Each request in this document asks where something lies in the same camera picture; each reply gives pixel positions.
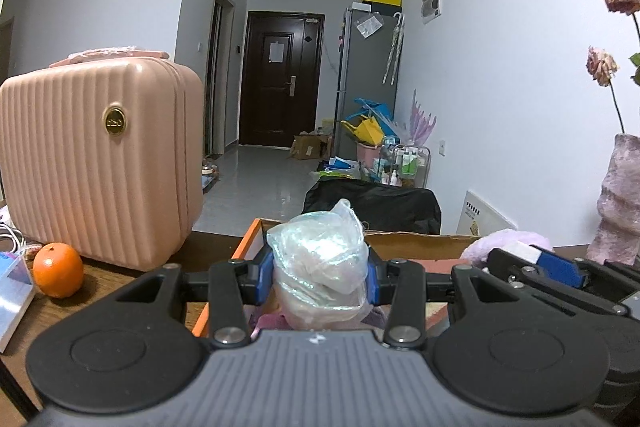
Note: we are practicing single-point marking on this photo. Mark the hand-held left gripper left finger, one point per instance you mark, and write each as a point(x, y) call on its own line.
point(265, 272)

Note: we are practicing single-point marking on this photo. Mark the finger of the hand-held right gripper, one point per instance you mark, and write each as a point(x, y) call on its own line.
point(575, 299)
point(560, 268)

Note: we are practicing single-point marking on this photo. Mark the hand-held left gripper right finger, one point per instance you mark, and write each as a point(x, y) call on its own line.
point(374, 277)

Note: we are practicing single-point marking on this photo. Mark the orange cardboard box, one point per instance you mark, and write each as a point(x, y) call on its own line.
point(400, 244)

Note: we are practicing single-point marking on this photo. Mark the purple satin scrunchie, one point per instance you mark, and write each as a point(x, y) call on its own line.
point(267, 322)

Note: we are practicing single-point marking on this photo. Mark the clear plastic bag bundle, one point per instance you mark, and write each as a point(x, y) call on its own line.
point(315, 267)

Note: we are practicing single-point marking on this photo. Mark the lavender fuzzy sock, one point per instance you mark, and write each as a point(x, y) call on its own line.
point(500, 239)

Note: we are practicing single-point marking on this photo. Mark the black bag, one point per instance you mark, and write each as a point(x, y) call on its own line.
point(380, 207)

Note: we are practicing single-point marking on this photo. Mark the pink textured vase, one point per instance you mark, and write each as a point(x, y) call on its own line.
point(617, 207)

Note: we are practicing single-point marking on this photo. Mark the white flat board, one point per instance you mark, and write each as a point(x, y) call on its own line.
point(485, 214)

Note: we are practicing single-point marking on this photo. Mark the blue paper bag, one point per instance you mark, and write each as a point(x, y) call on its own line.
point(342, 164)

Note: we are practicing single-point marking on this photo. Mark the white cart with bottles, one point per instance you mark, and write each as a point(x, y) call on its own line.
point(407, 162)

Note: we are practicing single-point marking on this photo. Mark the pink bucket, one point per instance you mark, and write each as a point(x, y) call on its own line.
point(367, 153)

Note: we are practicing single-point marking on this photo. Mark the brown cardboard box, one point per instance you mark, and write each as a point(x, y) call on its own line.
point(310, 147)

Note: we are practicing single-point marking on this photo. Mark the purple wing decoration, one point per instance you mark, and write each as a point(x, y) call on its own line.
point(422, 124)

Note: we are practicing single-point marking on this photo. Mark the dark brown entrance door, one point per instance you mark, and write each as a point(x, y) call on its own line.
point(280, 107)

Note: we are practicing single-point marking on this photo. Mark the blue folded kite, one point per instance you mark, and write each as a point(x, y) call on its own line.
point(375, 109)

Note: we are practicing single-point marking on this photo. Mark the pink ribbed suitcase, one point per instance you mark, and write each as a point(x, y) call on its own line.
point(100, 157)

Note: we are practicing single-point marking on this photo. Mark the grey refrigerator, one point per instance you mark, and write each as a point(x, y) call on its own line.
point(365, 72)

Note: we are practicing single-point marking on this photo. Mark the orange fruit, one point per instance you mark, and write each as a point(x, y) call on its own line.
point(57, 269)

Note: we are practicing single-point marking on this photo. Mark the white paper notice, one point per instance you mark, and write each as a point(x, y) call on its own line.
point(276, 52)

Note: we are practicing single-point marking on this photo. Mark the white folded umbrella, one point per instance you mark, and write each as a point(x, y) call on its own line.
point(395, 47)

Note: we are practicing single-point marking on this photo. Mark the clear plastic bag on refrigerator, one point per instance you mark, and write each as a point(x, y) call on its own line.
point(369, 26)

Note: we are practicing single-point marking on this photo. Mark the blue wet wipes pack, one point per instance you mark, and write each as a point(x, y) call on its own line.
point(12, 297)

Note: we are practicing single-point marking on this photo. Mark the white wall outlet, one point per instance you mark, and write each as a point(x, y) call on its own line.
point(441, 148)

